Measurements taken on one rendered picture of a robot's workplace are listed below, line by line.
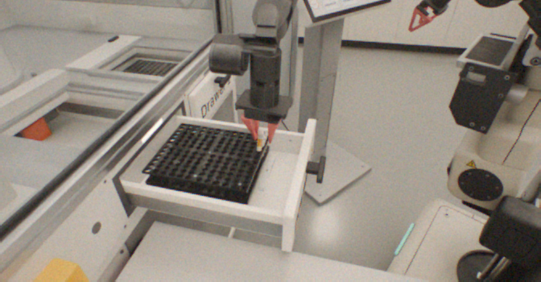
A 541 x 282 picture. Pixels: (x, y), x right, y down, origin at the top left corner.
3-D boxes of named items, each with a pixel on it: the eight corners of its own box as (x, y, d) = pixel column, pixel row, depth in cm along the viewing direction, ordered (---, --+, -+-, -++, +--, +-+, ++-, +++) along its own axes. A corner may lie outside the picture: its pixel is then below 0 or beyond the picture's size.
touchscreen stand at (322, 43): (370, 171, 193) (417, -5, 132) (320, 206, 170) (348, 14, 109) (312, 133, 224) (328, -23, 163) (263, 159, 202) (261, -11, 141)
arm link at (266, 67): (279, 53, 52) (284, 40, 57) (239, 49, 53) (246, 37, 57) (278, 89, 56) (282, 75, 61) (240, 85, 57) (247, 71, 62)
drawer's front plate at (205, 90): (233, 83, 110) (231, 53, 104) (199, 130, 88) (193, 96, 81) (229, 83, 111) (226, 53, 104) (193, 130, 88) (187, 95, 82)
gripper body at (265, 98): (284, 122, 59) (287, 88, 55) (234, 112, 61) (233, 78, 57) (292, 105, 64) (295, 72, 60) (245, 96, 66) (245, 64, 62)
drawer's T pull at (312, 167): (325, 160, 66) (326, 155, 65) (321, 185, 60) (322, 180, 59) (308, 157, 66) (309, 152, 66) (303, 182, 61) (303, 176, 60)
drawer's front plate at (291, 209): (312, 154, 80) (316, 118, 73) (291, 254, 57) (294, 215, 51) (305, 153, 80) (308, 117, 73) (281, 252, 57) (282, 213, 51)
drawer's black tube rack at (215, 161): (269, 157, 76) (269, 135, 72) (248, 213, 62) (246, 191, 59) (185, 143, 80) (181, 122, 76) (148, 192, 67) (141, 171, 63)
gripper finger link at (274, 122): (276, 154, 64) (278, 116, 59) (243, 146, 66) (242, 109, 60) (284, 134, 70) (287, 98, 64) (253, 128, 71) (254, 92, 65)
